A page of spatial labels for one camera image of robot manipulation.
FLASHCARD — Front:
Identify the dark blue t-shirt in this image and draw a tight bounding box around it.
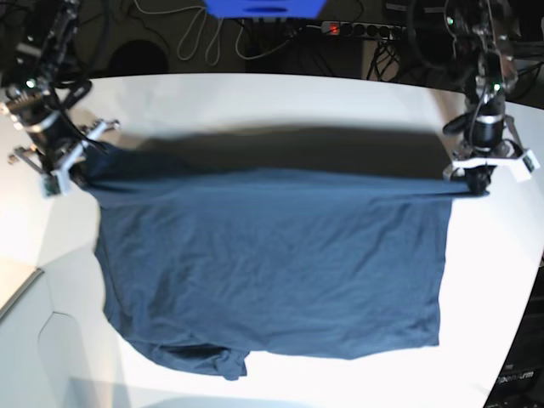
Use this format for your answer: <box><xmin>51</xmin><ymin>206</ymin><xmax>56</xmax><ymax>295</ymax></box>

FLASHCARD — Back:
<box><xmin>76</xmin><ymin>145</ymin><xmax>471</xmax><ymax>380</ymax></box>

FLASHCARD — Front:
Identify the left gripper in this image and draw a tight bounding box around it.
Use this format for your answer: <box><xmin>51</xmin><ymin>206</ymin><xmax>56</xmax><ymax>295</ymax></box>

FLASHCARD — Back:
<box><xmin>442</xmin><ymin>112</ymin><xmax>521</xmax><ymax>196</ymax></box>

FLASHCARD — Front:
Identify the black power strip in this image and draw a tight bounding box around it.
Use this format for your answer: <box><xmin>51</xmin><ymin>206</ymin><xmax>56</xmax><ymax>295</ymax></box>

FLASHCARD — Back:
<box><xmin>320</xmin><ymin>20</ymin><xmax>405</xmax><ymax>42</ymax></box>

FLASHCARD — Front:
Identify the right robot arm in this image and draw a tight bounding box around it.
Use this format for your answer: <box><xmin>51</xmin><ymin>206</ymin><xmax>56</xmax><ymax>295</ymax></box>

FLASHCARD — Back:
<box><xmin>1</xmin><ymin>1</ymin><xmax>111</xmax><ymax>174</ymax></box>

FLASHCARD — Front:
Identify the blue plastic box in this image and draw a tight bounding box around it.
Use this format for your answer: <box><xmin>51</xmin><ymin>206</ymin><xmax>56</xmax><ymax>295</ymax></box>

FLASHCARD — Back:
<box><xmin>204</xmin><ymin>0</ymin><xmax>326</xmax><ymax>19</ymax></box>

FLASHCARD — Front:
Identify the grey looped cable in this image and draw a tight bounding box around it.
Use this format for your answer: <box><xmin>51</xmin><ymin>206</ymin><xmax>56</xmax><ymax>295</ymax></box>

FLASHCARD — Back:
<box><xmin>131</xmin><ymin>0</ymin><xmax>294</xmax><ymax>65</ymax></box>

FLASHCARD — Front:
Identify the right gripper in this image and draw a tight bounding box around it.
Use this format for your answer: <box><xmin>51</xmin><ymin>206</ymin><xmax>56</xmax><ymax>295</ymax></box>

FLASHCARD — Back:
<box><xmin>8</xmin><ymin>114</ymin><xmax>105</xmax><ymax>173</ymax></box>

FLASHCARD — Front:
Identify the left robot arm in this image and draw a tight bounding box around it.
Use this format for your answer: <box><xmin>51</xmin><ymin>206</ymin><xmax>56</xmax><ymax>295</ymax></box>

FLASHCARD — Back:
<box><xmin>443</xmin><ymin>1</ymin><xmax>523</xmax><ymax>196</ymax></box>

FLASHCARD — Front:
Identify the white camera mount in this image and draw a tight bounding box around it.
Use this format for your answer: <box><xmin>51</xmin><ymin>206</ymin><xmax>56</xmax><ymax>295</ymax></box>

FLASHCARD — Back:
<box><xmin>41</xmin><ymin>119</ymin><xmax>120</xmax><ymax>198</ymax></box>
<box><xmin>442</xmin><ymin>116</ymin><xmax>541</xmax><ymax>184</ymax></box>

